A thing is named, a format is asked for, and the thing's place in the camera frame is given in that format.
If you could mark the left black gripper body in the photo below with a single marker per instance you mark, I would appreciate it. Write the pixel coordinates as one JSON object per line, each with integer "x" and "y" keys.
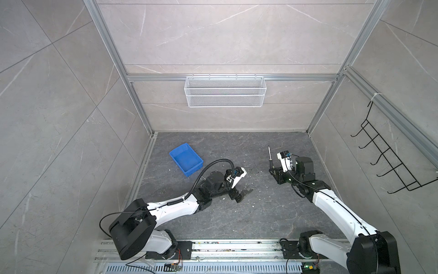
{"x": 234, "y": 192}

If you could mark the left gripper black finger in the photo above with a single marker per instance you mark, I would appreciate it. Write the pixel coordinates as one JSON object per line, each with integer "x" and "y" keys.
{"x": 245, "y": 193}
{"x": 239, "y": 198}

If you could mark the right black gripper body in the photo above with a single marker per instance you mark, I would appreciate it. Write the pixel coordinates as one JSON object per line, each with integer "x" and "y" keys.
{"x": 283, "y": 177}

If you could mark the black handled screwdriver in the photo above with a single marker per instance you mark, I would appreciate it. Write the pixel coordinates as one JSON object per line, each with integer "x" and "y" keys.
{"x": 270, "y": 158}

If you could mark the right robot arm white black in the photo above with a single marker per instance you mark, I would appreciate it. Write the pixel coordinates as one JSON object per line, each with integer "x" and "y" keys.
{"x": 369, "y": 251}

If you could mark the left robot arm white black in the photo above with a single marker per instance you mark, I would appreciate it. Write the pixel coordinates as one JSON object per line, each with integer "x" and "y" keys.
{"x": 134, "y": 230}

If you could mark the blue plastic bin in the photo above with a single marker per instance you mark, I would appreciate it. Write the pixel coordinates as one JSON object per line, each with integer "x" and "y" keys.
{"x": 186, "y": 159}

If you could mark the white zip tie upper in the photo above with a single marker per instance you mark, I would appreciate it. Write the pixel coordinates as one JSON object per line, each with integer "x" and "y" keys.
{"x": 374, "y": 95}

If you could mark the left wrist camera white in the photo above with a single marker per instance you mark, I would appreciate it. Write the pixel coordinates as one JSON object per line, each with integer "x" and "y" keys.
{"x": 232, "y": 177}

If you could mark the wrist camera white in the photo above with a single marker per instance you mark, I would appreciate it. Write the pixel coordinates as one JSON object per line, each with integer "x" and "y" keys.
{"x": 286, "y": 161}
{"x": 232, "y": 177}

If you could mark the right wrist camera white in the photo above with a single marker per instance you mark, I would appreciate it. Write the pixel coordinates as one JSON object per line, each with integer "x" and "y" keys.
{"x": 286, "y": 161}

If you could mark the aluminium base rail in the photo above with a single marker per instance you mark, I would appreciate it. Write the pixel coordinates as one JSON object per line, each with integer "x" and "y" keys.
{"x": 208, "y": 250}

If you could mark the white wire mesh basket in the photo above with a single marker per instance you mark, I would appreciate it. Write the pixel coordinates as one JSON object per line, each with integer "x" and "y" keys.
{"x": 225, "y": 91}

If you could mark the black wire hook rack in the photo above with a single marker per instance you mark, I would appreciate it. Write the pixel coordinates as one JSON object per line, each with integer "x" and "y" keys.
{"x": 388, "y": 155}

